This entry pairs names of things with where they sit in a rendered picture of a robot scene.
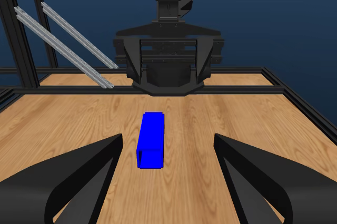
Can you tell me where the blue hollow socket block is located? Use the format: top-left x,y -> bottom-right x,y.
136,111 -> 166,169

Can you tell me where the black table frame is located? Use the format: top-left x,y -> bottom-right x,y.
0,0 -> 337,146

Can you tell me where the silver aluminium rail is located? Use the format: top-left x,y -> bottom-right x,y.
41,1 -> 119,69
14,6 -> 114,89

